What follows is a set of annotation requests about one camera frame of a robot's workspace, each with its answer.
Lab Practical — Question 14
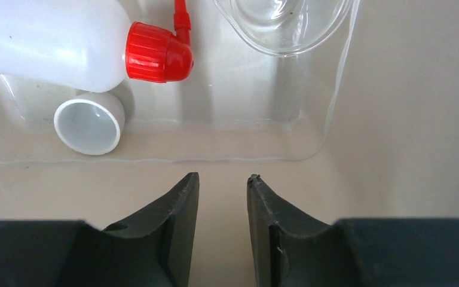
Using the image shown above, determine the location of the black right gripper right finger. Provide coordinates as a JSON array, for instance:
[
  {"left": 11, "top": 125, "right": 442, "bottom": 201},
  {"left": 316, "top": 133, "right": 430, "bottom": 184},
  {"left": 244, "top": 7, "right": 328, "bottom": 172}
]
[{"left": 247, "top": 175, "right": 459, "bottom": 286}]

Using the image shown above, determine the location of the white plastic squeeze bottle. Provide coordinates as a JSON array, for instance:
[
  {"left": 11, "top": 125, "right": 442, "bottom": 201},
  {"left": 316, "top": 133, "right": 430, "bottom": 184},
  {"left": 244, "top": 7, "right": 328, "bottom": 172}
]
[{"left": 0, "top": 1, "right": 194, "bottom": 93}]

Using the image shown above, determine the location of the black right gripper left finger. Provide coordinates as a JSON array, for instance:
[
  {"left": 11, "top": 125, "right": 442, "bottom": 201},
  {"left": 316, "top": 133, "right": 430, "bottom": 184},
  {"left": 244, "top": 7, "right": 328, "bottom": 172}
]
[{"left": 0, "top": 172, "right": 200, "bottom": 286}]

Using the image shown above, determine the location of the beige plastic bin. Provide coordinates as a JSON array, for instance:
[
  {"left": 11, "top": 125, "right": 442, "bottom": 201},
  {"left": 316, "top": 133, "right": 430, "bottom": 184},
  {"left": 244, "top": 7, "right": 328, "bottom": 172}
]
[{"left": 0, "top": 1, "right": 459, "bottom": 286}]

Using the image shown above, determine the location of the small white cup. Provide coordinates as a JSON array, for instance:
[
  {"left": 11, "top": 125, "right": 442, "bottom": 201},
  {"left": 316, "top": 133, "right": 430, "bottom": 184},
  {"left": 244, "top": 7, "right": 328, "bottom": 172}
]
[{"left": 54, "top": 92, "right": 126, "bottom": 155}]

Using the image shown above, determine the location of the small clear glass beaker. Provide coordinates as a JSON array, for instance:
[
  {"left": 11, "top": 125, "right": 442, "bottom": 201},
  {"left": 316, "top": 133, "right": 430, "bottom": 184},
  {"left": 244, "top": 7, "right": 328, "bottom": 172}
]
[{"left": 214, "top": 0, "right": 360, "bottom": 57}]

